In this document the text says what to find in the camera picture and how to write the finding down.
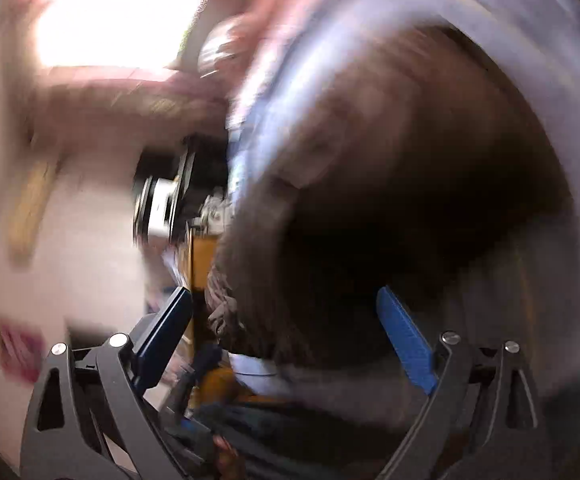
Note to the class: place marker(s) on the pink floral curtain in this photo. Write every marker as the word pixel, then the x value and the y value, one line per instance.
pixel 130 59

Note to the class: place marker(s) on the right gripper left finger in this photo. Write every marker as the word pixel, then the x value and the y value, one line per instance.
pixel 88 418

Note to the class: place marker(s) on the yellow wooden cabinet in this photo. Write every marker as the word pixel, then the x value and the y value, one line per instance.
pixel 220 384

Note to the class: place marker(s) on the white printer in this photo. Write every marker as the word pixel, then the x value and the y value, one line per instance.
pixel 155 211

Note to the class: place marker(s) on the blue striped bed sheet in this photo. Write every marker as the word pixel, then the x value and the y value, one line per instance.
pixel 530 291

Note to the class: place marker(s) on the brown puffer jacket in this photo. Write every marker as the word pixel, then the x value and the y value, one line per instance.
pixel 418 161

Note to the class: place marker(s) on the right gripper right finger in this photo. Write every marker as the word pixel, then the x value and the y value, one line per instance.
pixel 481 419

